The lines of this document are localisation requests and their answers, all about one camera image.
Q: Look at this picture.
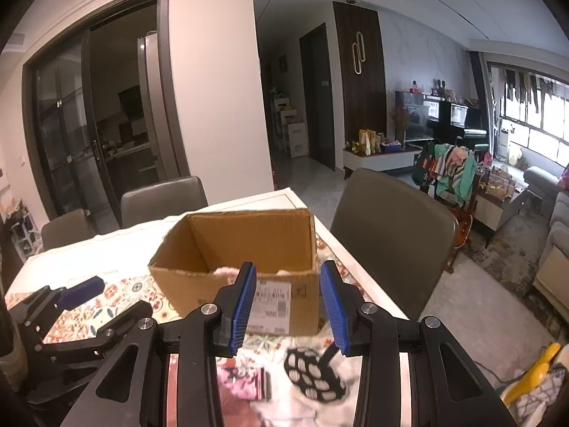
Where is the beige sofa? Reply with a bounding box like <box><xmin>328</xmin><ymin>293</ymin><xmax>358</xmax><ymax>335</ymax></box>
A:
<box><xmin>532</xmin><ymin>167</ymin><xmax>569</xmax><ymax>305</ymax></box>

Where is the black white-spotted cloth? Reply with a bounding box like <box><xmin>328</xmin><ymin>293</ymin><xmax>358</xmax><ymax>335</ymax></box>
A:
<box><xmin>283</xmin><ymin>346</ymin><xmax>347</xmax><ymax>402</ymax></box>

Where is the pink floral cloth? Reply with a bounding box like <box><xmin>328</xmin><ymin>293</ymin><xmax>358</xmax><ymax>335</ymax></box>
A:
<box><xmin>226</xmin><ymin>366</ymin><xmax>273</xmax><ymax>404</ymax></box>

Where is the vase of dried flowers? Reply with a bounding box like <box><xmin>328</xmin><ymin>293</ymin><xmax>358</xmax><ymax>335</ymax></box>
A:
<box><xmin>389</xmin><ymin>107</ymin><xmax>410</xmax><ymax>147</ymax></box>

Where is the white shoe rack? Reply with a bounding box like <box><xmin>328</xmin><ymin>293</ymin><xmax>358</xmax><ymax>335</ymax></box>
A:
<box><xmin>8</xmin><ymin>205</ymin><xmax>40</xmax><ymax>261</ymax></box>

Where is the group of yellow snack bags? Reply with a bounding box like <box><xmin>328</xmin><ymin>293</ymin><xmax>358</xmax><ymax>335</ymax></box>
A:
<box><xmin>358</xmin><ymin>128</ymin><xmax>388</xmax><ymax>156</ymax></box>

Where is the white television cabinet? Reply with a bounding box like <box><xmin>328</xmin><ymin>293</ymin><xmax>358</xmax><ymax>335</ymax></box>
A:
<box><xmin>342</xmin><ymin>146</ymin><xmax>422</xmax><ymax>179</ymax></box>

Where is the black upright piano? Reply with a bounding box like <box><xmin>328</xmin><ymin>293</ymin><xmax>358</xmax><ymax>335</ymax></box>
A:
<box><xmin>426</xmin><ymin>97</ymin><xmax>489</xmax><ymax>148</ymax></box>

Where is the dark window curtain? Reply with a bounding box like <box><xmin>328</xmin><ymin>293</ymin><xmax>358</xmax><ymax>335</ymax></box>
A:
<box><xmin>468</xmin><ymin>51</ymin><xmax>499</xmax><ymax>157</ymax></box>

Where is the gold loop wall lamp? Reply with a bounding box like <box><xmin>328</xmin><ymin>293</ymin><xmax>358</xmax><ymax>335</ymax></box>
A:
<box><xmin>352</xmin><ymin>32</ymin><xmax>368</xmax><ymax>75</ymax></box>

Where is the pile of colourful clothes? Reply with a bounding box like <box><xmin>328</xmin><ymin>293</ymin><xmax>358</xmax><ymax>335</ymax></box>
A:
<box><xmin>413</xmin><ymin>141</ymin><xmax>480</xmax><ymax>209</ymax></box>

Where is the patterned tablecloth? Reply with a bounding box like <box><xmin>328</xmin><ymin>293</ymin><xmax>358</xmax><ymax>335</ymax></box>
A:
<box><xmin>4</xmin><ymin>189</ymin><xmax>412</xmax><ymax>368</ymax></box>

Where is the white floral cloth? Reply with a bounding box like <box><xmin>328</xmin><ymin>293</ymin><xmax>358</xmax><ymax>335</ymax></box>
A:
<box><xmin>217</xmin><ymin>336</ymin><xmax>363</xmax><ymax>427</ymax></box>

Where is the brown cardboard box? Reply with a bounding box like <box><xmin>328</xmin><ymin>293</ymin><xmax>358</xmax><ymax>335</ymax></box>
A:
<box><xmin>148</xmin><ymin>207</ymin><xmax>321</xmax><ymax>336</ymax></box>

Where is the glass coffee table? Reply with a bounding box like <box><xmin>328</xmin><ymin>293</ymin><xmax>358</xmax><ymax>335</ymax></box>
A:
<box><xmin>472</xmin><ymin>165</ymin><xmax>529</xmax><ymax>250</ymax></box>

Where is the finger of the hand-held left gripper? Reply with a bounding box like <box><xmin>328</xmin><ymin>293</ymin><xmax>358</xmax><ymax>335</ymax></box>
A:
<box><xmin>10</xmin><ymin>275</ymin><xmax>106</xmax><ymax>344</ymax></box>
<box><xmin>34</xmin><ymin>300</ymin><xmax>154</xmax><ymax>358</ymax></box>

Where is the grey armchair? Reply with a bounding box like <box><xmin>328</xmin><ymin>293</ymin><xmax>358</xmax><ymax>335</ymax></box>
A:
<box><xmin>522</xmin><ymin>166</ymin><xmax>562</xmax><ymax>207</ymax></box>

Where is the checkered cloth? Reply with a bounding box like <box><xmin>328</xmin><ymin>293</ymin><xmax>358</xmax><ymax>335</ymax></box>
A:
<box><xmin>501</xmin><ymin>365</ymin><xmax>569</xmax><ymax>427</ymax></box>

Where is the person's left forearm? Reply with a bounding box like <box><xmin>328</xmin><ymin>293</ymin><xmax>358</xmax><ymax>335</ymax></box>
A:
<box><xmin>0</xmin><ymin>333</ymin><xmax>28</xmax><ymax>393</ymax></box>

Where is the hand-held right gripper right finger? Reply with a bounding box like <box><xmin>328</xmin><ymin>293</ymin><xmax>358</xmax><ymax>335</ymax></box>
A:
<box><xmin>320</xmin><ymin>260</ymin><xmax>517</xmax><ymax>427</ymax></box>

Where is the dark slatted wall panel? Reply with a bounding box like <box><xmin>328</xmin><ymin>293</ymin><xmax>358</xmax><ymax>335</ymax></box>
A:
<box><xmin>333</xmin><ymin>2</ymin><xmax>387</xmax><ymax>166</ymax></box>

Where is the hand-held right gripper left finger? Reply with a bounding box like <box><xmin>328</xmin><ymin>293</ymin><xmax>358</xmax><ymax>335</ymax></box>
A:
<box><xmin>60</xmin><ymin>262</ymin><xmax>257</xmax><ymax>427</ymax></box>

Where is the dark interior door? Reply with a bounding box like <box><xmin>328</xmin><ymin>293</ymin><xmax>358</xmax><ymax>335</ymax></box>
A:
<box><xmin>299</xmin><ymin>22</ymin><xmax>337</xmax><ymax>172</ymax></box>

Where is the flat screen television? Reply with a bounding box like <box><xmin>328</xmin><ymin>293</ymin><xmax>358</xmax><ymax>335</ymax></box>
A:
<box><xmin>394</xmin><ymin>90</ymin><xmax>439</xmax><ymax>143</ymax></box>

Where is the silver refrigerator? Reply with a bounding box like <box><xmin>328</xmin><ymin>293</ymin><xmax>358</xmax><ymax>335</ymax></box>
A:
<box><xmin>136</xmin><ymin>31</ymin><xmax>169</xmax><ymax>179</ymax></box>

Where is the white hallway shelf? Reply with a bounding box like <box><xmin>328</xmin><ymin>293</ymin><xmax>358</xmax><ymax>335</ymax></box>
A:
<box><xmin>270</xmin><ymin>88</ymin><xmax>309</xmax><ymax>159</ymax></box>

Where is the yellow plastic toy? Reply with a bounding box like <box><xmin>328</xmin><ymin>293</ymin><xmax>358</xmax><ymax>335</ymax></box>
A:
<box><xmin>501</xmin><ymin>342</ymin><xmax>563</xmax><ymax>405</ymax></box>

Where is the dark glass sliding door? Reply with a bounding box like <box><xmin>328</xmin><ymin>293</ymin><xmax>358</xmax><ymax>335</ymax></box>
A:
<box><xmin>21</xmin><ymin>0</ymin><xmax>179</xmax><ymax>233</ymax></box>

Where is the large grey dining chair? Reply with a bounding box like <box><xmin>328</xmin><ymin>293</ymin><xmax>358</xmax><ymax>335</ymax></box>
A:
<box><xmin>330</xmin><ymin>168</ymin><xmax>460</xmax><ymax>322</ymax></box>

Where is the row of hanging laundry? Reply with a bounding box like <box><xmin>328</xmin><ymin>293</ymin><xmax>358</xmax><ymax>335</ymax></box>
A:
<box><xmin>504</xmin><ymin>68</ymin><xmax>558</xmax><ymax>117</ymax></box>

